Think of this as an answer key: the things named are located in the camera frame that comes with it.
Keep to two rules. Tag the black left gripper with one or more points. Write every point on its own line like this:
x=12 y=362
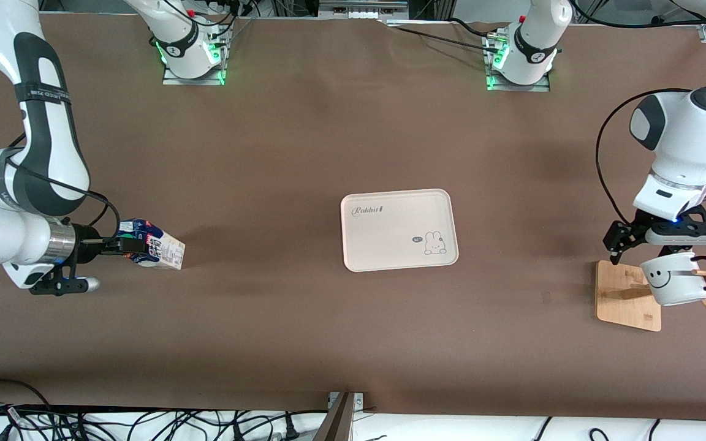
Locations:
x=675 y=250

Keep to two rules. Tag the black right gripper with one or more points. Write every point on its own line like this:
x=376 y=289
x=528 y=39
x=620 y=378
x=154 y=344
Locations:
x=87 y=235

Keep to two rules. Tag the blue white milk carton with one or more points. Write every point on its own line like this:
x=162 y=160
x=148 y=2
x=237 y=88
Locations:
x=166 y=251

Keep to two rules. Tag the white smiley face cup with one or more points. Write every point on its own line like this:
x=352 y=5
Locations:
x=675 y=289

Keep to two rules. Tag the cream rabbit print tray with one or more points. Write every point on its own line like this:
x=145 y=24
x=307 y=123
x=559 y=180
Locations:
x=390 y=239

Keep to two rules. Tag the wooden mug stand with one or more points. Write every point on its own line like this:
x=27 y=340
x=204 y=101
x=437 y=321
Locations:
x=626 y=306

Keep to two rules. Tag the grey power strip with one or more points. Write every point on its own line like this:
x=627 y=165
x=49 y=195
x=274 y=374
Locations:
x=362 y=9

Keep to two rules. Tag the aluminium right arm base plate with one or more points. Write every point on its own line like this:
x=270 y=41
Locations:
x=193 y=81

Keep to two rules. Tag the aluminium left arm base plate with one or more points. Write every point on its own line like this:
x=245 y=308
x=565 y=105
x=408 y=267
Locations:
x=518 y=87

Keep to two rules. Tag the dark aluminium post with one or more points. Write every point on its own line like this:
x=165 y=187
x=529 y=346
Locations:
x=337 y=425

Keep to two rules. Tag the small metal bracket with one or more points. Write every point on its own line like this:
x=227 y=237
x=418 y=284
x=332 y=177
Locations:
x=359 y=401

